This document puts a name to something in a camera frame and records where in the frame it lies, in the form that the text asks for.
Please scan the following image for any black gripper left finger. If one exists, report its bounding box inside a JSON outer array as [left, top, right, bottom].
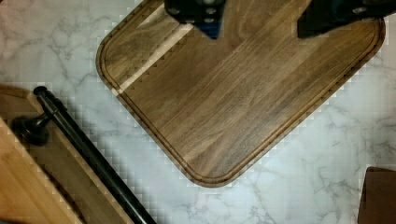
[[164, 0, 226, 39]]

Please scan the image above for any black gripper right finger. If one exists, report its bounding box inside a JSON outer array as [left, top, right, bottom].
[[297, 0, 396, 38]]

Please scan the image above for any black drawer handle bar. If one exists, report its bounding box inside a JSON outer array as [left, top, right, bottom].
[[11, 86, 157, 224]]

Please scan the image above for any wooden drawer box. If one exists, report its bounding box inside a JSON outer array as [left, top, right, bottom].
[[0, 84, 134, 224]]

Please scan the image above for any dark wooden cutting board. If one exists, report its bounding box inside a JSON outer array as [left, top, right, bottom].
[[96, 0, 386, 188]]

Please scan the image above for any brown wooden block holder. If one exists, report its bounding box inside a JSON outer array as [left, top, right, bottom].
[[358, 167, 396, 224]]

